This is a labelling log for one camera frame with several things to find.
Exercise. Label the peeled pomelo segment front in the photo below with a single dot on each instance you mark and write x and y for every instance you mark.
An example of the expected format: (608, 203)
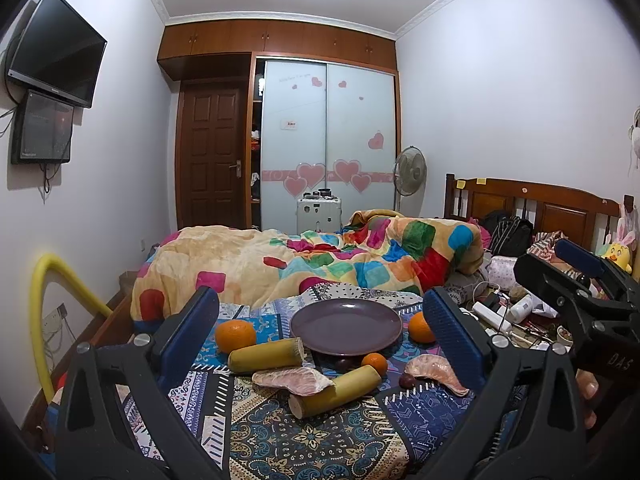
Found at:
(301, 381)

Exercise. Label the dark red grape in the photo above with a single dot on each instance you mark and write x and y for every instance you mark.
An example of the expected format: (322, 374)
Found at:
(407, 381)
(343, 365)

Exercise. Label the large orange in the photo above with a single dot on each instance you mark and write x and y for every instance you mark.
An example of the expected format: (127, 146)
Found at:
(419, 330)
(233, 335)

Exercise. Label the patterned blue bed sheet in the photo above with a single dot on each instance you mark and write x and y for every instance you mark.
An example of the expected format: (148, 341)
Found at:
(250, 432)

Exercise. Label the white box appliance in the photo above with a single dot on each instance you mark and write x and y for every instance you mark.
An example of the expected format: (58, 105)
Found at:
(319, 211)

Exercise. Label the wall-mounted black television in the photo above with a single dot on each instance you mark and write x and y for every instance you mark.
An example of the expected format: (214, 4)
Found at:
(58, 52)

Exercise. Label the peeled pomelo segment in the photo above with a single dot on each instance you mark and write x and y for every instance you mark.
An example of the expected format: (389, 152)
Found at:
(436, 368)
(301, 381)

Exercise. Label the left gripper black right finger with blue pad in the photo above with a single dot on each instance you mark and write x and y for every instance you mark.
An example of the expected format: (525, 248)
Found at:
(525, 421)

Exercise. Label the standing electric fan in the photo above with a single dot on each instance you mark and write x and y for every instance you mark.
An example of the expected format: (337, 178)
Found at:
(410, 173)

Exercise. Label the small black wall monitor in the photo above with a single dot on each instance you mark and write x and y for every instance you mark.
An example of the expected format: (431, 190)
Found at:
(42, 131)

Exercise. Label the wall power socket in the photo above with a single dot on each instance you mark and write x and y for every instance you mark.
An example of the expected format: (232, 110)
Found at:
(53, 322)

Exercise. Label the yellow sugarcane piece front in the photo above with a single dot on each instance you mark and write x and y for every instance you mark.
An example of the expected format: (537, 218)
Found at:
(346, 388)

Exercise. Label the yellow chick plush toy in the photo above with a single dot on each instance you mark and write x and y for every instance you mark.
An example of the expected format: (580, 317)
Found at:
(618, 246)

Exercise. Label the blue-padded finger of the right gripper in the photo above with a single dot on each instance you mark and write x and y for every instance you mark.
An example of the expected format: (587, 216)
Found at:
(587, 262)

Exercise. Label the person's hand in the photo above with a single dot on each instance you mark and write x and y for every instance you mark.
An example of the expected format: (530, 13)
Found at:
(588, 387)

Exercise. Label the brown wooden door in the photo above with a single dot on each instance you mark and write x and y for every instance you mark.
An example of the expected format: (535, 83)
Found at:
(209, 154)

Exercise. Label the striped cloth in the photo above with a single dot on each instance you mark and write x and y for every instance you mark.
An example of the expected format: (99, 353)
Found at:
(544, 243)

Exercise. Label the small orange mandarin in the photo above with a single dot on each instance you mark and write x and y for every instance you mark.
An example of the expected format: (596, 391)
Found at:
(377, 361)

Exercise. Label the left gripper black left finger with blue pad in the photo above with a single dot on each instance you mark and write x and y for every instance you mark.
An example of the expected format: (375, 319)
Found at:
(94, 439)

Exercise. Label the wooden wardrobe with sliding doors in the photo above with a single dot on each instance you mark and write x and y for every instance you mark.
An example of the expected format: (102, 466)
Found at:
(322, 109)

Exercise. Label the wooden headboard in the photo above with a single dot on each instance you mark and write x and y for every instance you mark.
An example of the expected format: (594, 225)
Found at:
(585, 218)

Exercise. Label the colourful patchwork quilt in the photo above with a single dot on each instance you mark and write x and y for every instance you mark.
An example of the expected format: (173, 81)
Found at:
(378, 249)

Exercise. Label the yellow sugarcane piece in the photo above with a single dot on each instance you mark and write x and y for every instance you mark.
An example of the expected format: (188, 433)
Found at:
(346, 388)
(268, 356)

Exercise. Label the white power strip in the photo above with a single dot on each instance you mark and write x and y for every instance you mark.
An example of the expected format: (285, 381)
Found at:
(497, 321)

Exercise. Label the dark red grape right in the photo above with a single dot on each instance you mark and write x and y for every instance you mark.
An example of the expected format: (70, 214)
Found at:
(407, 381)

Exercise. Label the purple round plate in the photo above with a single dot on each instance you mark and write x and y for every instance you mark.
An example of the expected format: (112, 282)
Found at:
(346, 327)

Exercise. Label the dark red grape left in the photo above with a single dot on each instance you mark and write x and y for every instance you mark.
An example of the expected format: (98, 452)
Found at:
(343, 365)

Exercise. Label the black backpack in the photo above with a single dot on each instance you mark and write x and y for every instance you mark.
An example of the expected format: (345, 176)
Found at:
(510, 236)

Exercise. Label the pink patterned pillow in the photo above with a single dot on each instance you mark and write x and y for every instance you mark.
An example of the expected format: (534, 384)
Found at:
(500, 272)

